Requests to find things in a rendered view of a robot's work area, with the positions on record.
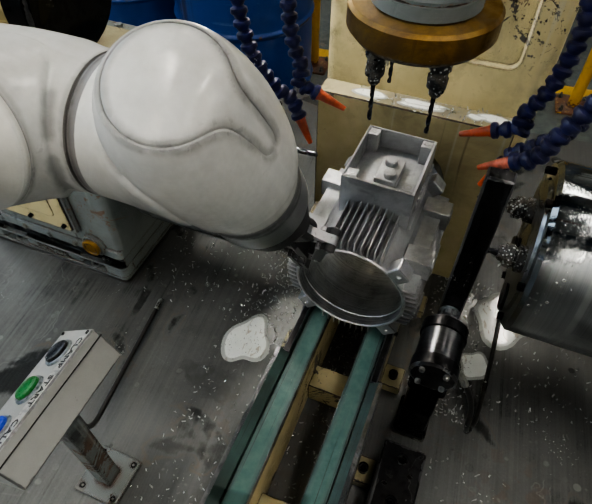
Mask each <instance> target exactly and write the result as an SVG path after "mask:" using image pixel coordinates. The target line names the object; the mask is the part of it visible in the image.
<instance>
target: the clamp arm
mask: <svg viewBox="0 0 592 504"><path fill-rule="evenodd" d="M517 177H518V174H517V173H516V172H511V171H507V170H503V169H499V168H495V167H489V168H488V170H487V173H486V175H485V178H484V181H483V184H482V187H481V190H480V192H479V195H478V198H477V201H476V204H475V206H474V209H473V212H472V215H471V218H470V220H469V223H468V226H467V229H466V232H465V234H464V237H463V240H462V243H461V246H460V248H459V251H458V254H457V257H456V260H455V262H454V265H453V268H452V271H451V274H450V276H449V279H448V282H447V285H446V288H445V290H444V293H443V296H442V299H441V302H440V304H439V307H438V311H437V314H442V313H443V311H444V308H446V310H445V312H447V313H449V312H450V313H451V310H452V309H453V310H454V311H453V314H454V316H456V315H457V317H456V318H457V319H459V318H460V316H461V314H462V311H463V309H464V306H465V304H466V302H467V299H468V297H469V295H470V292H471V290H472V287H473V285H474V283H475V280H476V278H477V276H478V273H479V271H480V269H481V266H482V264H483V261H484V259H485V257H486V254H487V252H488V250H489V247H490V245H491V242H492V240H493V238H494V235H495V233H496V231H497V228H498V226H499V223H500V221H501V219H502V216H503V214H504V212H505V209H506V207H507V204H508V202H509V200H510V197H511V195H512V193H513V190H514V188H515V185H516V182H517ZM450 308H451V309H450Z"/></svg>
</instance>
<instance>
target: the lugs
mask: <svg viewBox="0 0 592 504"><path fill-rule="evenodd" d="M445 187H446V183H445V182H444V180H443V179H442V178H441V176H440V175H439V174H438V173H436V174H433V175H431V178H430V180H429V183H428V187H427V190H428V191H429V193H430V194H431V196H432V197H434V196H437V195H440V194H442V193H443V192H444V189H445ZM413 272H414V269H413V268H412V267H411V266H410V265H409V264H408V262H407V261H406V260H405V259H404V258H401V259H398V260H394V261H392V262H391V265H390V267H389V269H388V272H387V273H388V275H389V276H390V277H391V278H392V279H393V280H394V281H395V283H396V284H397V285H399V284H403V283H407V282H410V280H411V277H412V275H413ZM298 299H299V300H300V301H301V302H302V303H303V304H304V305H305V306H306V307H312V306H316V305H315V304H313V303H312V302H311V301H310V300H309V299H308V297H307V296H306V295H305V294H304V292H303V291H302V290H301V292H300V294H299V296H298ZM398 326H399V323H395V322H393V323H391V324H388V325H385V326H380V327H376V328H377V329H378V330H379V331H380V332H381V333H382V334H383V335H387V334H393V333H396V332H397V329H398Z"/></svg>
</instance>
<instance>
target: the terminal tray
mask: <svg viewBox="0 0 592 504"><path fill-rule="evenodd" d="M373 129H377V130H378V132H377V133H374V132H373V131H372V130H373ZM426 142H428V143H430V144H431V145H430V146H425V145H424V144H425V143H426ZM437 143H438V142H436V141H432V140H428V139H424V138H420V137H416V136H412V135H409V134H405V133H401V132H397V131H393V130H389V129H385V128H381V127H377V126H373V125H370V126H369V127H368V129H367V131H366V133H365V134H364V136H363V138H362V140H361V141H360V143H359V145H358V147H357V148H356V150H355V152H354V154H353V155H352V157H351V159H350V160H349V162H348V164H347V166H346V167H345V169H344V171H343V173H342V174H341V183H340V190H339V202H338V208H339V211H340V210H343V209H344V207H345V205H346V204H347V202H348V201H349V209H350V208H351V206H352V205H353V203H354V201H356V205H355V209H357V208H358V206H359V204H360V202H362V210H364V208H365V206H366V204H367V203H368V211H371V209H372V207H373V205H375V210H374V213H377V212H378V210H379V208H380V207H381V215H382V216H383V215H384V213H385V211H386V209H387V210H388V212H387V218H388V219H390V217H391V215H392V213H394V216H393V221H394V222H395V223H396V221H397V219H398V216H400V221H399V226H401V227H402V228H403V229H404V230H405V231H407V229H408V230H410V229H411V225H412V224H413V221H414V218H415V217H416V213H417V212H418V209H419V206H420V204H421V201H422V200H423V196H424V195H425V191H426V190H427V187H428V183H429V180H430V178H431V174H432V170H433V166H434V164H433V159H434V155H435V151H436V147H437ZM352 169H353V170H355V171H356V173H355V174H351V173H350V172H349V171H350V170H352ZM406 185H410V186H411V187H412V189H410V190H407V189H406V188H405V186H406Z"/></svg>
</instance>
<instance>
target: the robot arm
mask: <svg viewBox="0 0 592 504"><path fill-rule="evenodd" d="M73 191H82V192H87V193H92V194H96V195H100V196H103V197H107V198H110V199H113V200H116V201H119V202H122V203H125V204H128V205H131V206H134V207H137V208H140V209H142V210H145V211H148V212H150V213H153V214H156V215H158V216H160V217H163V218H165V219H168V220H170V221H172V222H175V223H177V224H180V225H184V226H191V225H193V226H195V227H198V228H200V229H202V230H205V231H209V232H213V233H217V234H218V235H221V236H222V237H223V238H225V239H226V240H227V241H229V242H230V243H232V244H234V245H236V246H239V247H242V248H246V249H255V250H258V251H263V252H273V251H278V250H280V252H283V253H284V252H287V256H288V257H289V258H290V259H291V260H292V261H293V262H294V263H295V264H296V265H297V266H299V267H303V268H306V269H308V268H309V265H310V262H311V260H314V261H315V262H321V261H322V260H323V258H324V257H325V255H326V254H333V253H334V251H335V248H336V245H337V243H338V240H339V237H340V234H341V230H340V229H339V228H337V227H326V226H322V227H321V230H320V229H318V228H317V223H316V221H315V220H314V219H312V218H311V217H309V208H308V188H307V184H306V181H305V178H304V176H303V174H302V172H301V170H300V167H299V164H298V152H297V146H296V142H295V137H294V134H293V131H292V128H291V125H290V123H289V120H288V118H287V116H286V114H285V112H284V110H283V107H282V105H281V103H280V102H279V100H278V98H277V96H276V95H275V93H274V91H273V90H272V88H271V87H270V85H269V83H268V82H267V81H266V79H265V78H264V76H263V75H262V74H261V73H260V71H259V70H258V69H257V68H256V67H255V66H254V64H253V63H252V62H251V61H250V60H249V59H248V58H247V56H246V55H244V54H243V53H242V52H241V51H240V50H239V49H238V48H237V47H235V46H234V45H233V44H232V43H231V42H229V41H228V40H226V39H225V38H223V37H222V36H220V35H219V34H217V33H215V32H214V31H212V30H210V29H208V28H206V27H204V26H201V25H199V24H196V23H193V22H190V21H186V20H179V19H164V20H157V21H152V22H148V23H145V24H143V25H140V26H138V27H136V28H134V29H132V30H130V31H129V32H127V33H126V34H124V35H123V36H122V37H120V38H119V39H118V40H117V41H116V42H115V43H114V44H113V45H112V46H111V47H110V48H108V47H104V46H102V45H100V44H97V43H95V42H93V41H90V40H87V39H84V38H80V37H76V36H72V35H67V34H63V33H59V32H54V31H49V30H45V29H39V28H33V27H27V26H20V25H12V24H4V23H0V210H4V209H6V208H8V207H12V206H16V205H21V204H26V203H31V202H37V201H43V200H48V199H57V198H65V197H68V196H69V195H70V194H71V193H72V192H73ZM314 241H316V243H315V242H314Z"/></svg>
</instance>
